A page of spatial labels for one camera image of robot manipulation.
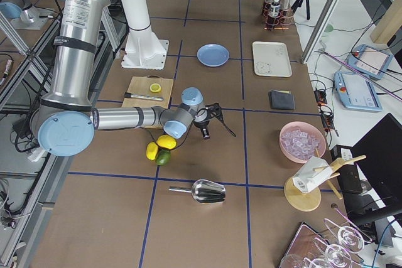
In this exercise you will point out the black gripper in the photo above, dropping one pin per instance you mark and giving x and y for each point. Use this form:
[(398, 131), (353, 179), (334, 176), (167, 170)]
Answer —
[(201, 123)]

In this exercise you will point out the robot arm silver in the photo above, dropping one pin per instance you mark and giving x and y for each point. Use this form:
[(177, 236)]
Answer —
[(65, 122)]

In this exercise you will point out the blue plastic plate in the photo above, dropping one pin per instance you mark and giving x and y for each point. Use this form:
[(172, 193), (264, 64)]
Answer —
[(213, 55)]

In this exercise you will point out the yellow lemon large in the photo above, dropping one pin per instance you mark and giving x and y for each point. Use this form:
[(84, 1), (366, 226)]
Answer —
[(167, 142)]

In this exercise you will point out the half lemon slice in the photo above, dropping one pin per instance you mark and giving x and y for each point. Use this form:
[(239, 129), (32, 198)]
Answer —
[(155, 88)]

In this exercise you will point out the grey folded cloth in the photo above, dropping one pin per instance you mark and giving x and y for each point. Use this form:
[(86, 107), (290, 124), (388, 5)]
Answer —
[(281, 100)]

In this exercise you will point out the green lime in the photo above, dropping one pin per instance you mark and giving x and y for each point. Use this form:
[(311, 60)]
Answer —
[(163, 157)]

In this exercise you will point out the yellow lemon small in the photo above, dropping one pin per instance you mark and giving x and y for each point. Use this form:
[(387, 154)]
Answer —
[(152, 150)]

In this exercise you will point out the cream bear tray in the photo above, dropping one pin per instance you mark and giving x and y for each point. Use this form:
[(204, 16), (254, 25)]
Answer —
[(271, 59)]

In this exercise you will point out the wooden cutting board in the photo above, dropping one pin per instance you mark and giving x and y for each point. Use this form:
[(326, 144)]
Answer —
[(142, 113)]

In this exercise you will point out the steel ice scoop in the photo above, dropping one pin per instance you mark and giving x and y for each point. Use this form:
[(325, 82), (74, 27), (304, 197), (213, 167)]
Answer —
[(204, 191)]

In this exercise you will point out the pink bowl of ice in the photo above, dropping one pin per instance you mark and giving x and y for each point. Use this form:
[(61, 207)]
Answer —
[(299, 141)]

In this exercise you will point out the dark drink bottle right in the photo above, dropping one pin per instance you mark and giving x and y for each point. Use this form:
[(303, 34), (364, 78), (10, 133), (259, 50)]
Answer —
[(274, 9)]

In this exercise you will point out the dark drink bottle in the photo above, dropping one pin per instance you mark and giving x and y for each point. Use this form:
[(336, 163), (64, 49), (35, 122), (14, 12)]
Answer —
[(274, 9), (266, 7), (284, 4)]

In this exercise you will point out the white paper carton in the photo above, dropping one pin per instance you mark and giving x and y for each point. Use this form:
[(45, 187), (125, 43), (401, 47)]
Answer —
[(312, 174)]

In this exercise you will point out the dark drink bottle middle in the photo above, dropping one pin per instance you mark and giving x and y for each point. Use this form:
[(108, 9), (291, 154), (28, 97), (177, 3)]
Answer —
[(284, 4)]

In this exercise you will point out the dark drink bottle left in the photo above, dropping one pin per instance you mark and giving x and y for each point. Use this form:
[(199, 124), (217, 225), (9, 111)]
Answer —
[(266, 7)]

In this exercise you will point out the wooden stand round base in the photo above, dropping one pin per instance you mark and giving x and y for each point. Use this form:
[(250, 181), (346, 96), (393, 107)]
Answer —
[(307, 202)]

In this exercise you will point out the blue teach pendant near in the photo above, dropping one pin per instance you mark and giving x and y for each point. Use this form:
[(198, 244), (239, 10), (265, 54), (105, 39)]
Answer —
[(356, 93)]

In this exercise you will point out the blue teach pendant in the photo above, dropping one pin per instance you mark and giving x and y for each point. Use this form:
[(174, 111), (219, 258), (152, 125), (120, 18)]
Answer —
[(370, 61), (356, 93)]

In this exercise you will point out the blue teach pendant far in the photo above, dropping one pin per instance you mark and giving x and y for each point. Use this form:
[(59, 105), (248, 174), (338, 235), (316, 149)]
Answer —
[(370, 61)]

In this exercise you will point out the black monitor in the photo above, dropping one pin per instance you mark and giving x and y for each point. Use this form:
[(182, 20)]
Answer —
[(381, 167)]

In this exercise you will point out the wine glass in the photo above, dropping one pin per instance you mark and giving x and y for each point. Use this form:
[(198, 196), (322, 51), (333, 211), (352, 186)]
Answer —
[(336, 255), (348, 235)]

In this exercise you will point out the steel knife handle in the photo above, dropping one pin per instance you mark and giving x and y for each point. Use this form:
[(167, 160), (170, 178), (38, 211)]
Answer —
[(144, 97)]

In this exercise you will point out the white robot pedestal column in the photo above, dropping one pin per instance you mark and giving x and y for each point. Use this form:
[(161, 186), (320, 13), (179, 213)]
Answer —
[(143, 48)]

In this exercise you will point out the copper wire bottle rack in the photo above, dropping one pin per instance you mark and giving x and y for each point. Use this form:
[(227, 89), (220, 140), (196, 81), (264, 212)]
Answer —
[(283, 21)]

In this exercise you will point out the aluminium frame post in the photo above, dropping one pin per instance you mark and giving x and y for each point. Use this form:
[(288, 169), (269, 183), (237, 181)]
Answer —
[(318, 30)]

